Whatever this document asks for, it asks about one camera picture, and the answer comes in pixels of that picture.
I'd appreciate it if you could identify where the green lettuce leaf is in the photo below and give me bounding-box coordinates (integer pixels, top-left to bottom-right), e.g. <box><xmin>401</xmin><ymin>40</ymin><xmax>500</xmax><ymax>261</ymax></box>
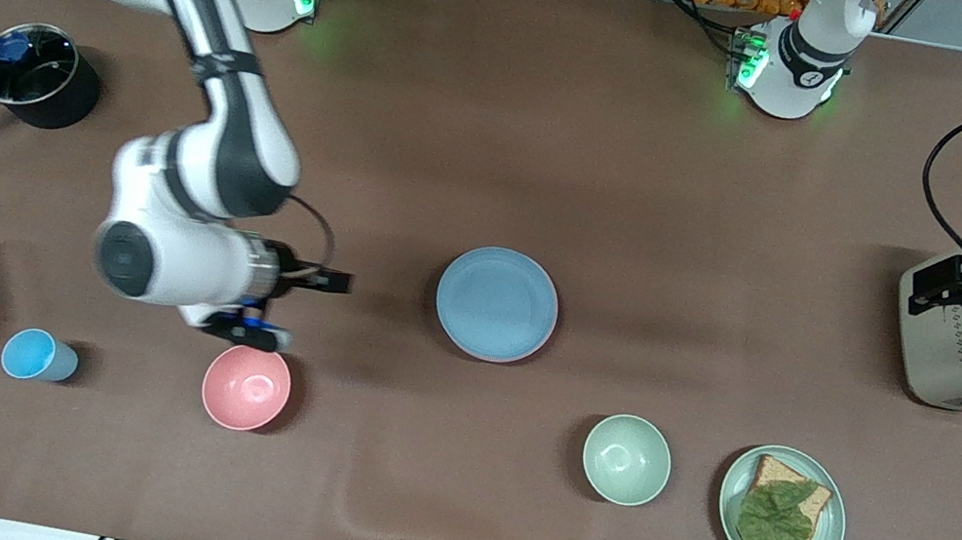
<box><xmin>733</xmin><ymin>470</ymin><xmax>823</xmax><ymax>540</ymax></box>

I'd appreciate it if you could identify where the blue plate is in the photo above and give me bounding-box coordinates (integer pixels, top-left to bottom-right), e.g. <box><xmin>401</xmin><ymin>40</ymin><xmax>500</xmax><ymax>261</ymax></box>
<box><xmin>427</xmin><ymin>238</ymin><xmax>568</xmax><ymax>369</ymax></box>

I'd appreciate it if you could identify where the green plate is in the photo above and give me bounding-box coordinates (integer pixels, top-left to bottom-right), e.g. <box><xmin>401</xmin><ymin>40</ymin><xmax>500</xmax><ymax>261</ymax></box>
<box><xmin>712</xmin><ymin>437</ymin><xmax>859</xmax><ymax>540</ymax></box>

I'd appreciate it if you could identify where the glass lid blue knob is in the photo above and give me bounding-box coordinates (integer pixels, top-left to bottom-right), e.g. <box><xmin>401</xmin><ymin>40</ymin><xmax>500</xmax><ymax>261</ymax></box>
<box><xmin>0</xmin><ymin>17</ymin><xmax>84</xmax><ymax>117</ymax></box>

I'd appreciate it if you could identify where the green bowl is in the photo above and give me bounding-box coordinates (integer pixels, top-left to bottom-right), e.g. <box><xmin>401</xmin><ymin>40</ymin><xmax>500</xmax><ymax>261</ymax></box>
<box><xmin>575</xmin><ymin>408</ymin><xmax>679</xmax><ymax>513</ymax></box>

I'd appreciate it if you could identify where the bread slice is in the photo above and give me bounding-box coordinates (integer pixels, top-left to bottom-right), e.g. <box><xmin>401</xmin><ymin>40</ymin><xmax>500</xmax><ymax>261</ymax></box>
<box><xmin>735</xmin><ymin>451</ymin><xmax>838</xmax><ymax>540</ymax></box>

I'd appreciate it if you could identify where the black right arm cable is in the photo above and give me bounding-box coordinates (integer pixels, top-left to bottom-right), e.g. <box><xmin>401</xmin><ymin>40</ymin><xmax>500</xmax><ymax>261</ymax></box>
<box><xmin>76</xmin><ymin>0</ymin><xmax>381</xmax><ymax>284</ymax></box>

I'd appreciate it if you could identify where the brown table cover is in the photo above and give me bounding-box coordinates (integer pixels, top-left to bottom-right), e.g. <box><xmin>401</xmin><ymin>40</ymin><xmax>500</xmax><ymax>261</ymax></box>
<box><xmin>0</xmin><ymin>0</ymin><xmax>962</xmax><ymax>540</ymax></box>

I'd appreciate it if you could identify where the blue cup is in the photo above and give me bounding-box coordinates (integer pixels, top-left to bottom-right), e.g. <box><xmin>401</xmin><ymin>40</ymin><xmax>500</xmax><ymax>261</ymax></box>
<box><xmin>0</xmin><ymin>323</ymin><xmax>84</xmax><ymax>389</ymax></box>

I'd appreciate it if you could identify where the pink bowl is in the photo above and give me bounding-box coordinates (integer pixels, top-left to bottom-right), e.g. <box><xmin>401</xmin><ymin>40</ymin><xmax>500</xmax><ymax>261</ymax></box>
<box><xmin>196</xmin><ymin>337</ymin><xmax>298</xmax><ymax>440</ymax></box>

